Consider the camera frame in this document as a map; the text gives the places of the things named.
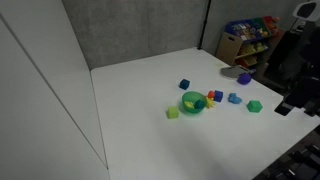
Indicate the blue soft cube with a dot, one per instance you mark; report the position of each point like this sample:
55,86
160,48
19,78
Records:
218,96

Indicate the toy storage shelf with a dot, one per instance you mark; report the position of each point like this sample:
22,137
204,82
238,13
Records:
249,42

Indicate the dark teal soft cube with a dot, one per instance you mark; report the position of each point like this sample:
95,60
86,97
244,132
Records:
184,84

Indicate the yellow toy giraffe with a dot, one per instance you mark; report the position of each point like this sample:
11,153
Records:
209,103

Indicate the teal blue toy animal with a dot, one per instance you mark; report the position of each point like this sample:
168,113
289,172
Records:
199,104

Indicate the lime green soft cube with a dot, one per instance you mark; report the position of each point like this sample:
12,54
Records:
172,112

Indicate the orange toy animal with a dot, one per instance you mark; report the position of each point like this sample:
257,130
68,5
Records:
211,94

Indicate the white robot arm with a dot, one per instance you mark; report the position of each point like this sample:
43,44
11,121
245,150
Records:
304,91

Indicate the purple ball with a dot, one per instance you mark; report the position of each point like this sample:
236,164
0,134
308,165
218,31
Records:
244,79

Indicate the light blue toy bear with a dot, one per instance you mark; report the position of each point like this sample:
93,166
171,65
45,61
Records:
234,99

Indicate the grey metal plate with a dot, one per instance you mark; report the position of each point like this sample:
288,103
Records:
233,72

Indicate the black tripod pole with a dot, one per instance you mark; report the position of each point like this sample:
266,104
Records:
199,46

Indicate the green plastic bowl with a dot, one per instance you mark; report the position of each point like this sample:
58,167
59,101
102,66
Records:
192,96

